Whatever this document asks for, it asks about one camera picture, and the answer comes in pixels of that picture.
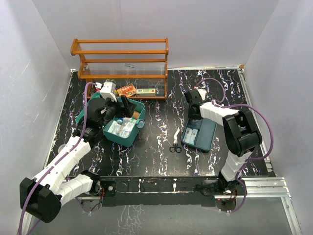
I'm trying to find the orange medicine box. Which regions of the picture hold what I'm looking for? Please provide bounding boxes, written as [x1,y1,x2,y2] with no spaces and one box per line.
[117,83,136,97]

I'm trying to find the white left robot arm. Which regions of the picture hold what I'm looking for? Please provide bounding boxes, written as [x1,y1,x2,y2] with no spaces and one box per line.
[20,95,137,223]

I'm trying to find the white blue-label packet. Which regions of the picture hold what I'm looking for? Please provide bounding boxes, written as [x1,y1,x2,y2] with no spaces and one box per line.
[107,120,121,135]

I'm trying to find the blue white roll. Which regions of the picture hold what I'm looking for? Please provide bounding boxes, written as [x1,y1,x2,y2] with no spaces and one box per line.
[116,118,123,125]

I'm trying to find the brown bottle orange cap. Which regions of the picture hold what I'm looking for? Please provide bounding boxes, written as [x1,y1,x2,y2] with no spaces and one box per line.
[132,111,140,119]

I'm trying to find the blue white packet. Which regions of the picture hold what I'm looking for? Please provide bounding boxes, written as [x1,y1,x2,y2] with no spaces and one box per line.
[183,128,198,144]

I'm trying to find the pale green long box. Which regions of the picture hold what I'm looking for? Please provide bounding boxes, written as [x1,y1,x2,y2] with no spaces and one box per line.
[136,89,156,96]

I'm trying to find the purple cable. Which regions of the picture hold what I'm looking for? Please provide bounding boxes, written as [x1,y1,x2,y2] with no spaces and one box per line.
[18,82,101,235]
[194,78,274,213]

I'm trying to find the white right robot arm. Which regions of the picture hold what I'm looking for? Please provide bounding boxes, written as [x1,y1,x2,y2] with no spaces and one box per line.
[181,89,262,195]

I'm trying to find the red white medicine box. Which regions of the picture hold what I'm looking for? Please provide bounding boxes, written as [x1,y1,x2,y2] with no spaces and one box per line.
[95,82,103,92]

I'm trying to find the orange wooden shelf rack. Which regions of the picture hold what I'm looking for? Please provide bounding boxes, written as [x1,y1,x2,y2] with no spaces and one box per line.
[70,38,169,100]

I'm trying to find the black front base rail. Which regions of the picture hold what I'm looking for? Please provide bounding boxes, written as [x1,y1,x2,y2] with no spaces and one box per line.
[73,176,247,208]

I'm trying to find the white bottle green label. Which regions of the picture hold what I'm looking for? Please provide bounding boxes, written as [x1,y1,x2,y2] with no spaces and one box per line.
[123,117,137,124]

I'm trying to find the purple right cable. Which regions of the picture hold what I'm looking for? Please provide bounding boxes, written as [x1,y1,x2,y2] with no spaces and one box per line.
[194,78,274,213]

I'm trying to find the green plastic medicine box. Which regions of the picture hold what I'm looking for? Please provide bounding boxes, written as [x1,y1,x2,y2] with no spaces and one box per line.
[83,93,145,147]

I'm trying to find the black scissors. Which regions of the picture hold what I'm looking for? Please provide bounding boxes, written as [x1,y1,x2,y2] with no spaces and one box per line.
[169,127,182,153]

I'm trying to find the blue grey divided tray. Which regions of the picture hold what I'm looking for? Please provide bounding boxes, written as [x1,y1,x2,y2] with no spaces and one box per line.
[181,118,217,153]

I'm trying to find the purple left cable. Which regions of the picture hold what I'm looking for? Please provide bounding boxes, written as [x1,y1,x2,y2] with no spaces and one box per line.
[18,82,101,235]

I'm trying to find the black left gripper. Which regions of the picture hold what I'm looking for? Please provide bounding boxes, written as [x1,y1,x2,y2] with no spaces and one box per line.
[99,95,136,128]

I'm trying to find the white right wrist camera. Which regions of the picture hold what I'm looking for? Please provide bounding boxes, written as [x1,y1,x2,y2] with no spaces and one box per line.
[197,89,207,100]

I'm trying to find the clear plastic bag packet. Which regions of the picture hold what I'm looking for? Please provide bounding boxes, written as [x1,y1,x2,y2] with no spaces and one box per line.
[118,122,135,138]

